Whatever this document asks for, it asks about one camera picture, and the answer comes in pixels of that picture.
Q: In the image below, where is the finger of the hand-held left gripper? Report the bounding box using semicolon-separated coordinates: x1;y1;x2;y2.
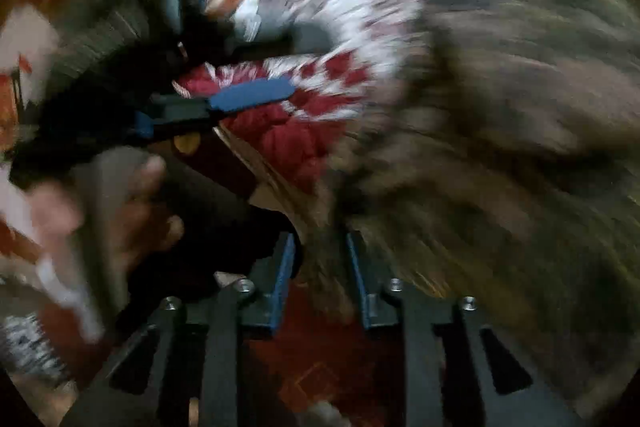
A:
147;76;297;130
231;38;297;58

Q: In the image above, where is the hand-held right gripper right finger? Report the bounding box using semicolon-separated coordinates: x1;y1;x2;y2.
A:
346;230;585;427

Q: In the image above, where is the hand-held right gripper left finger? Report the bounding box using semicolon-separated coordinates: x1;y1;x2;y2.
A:
60;232;302;427

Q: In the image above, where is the dark floral garment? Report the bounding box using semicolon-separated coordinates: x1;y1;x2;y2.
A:
320;0;632;410

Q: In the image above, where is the person's left hand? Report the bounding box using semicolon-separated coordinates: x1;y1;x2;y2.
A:
30;154;187;293

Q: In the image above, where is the red white floral blanket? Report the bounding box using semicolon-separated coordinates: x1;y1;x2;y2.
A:
170;0;437;427

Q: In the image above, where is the wooden bed frame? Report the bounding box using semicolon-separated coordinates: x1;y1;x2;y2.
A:
197;127;271;208

